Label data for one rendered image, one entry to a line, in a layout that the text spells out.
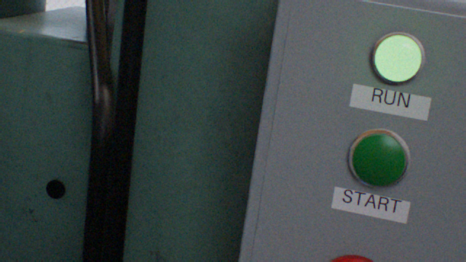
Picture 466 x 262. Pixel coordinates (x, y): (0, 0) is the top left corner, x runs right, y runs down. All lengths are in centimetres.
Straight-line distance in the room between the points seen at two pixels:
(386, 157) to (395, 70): 3
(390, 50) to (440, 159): 5
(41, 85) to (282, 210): 19
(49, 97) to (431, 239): 23
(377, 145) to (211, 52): 11
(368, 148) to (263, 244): 6
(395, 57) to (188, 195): 15
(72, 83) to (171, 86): 8
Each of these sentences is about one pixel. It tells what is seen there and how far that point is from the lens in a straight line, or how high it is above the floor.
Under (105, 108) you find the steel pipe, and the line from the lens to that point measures 42.
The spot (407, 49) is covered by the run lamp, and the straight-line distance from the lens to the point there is 34.
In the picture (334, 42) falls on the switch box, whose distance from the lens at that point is 34.
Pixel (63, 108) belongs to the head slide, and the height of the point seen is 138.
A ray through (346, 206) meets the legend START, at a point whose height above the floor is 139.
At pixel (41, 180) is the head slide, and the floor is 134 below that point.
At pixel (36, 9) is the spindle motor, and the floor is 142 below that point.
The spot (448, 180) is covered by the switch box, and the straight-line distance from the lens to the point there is 35.
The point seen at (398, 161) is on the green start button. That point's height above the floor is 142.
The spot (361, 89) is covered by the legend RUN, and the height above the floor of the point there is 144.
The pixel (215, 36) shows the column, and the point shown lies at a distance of 42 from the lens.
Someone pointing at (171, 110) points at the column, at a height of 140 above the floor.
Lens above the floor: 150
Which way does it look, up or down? 14 degrees down
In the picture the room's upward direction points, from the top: 8 degrees clockwise
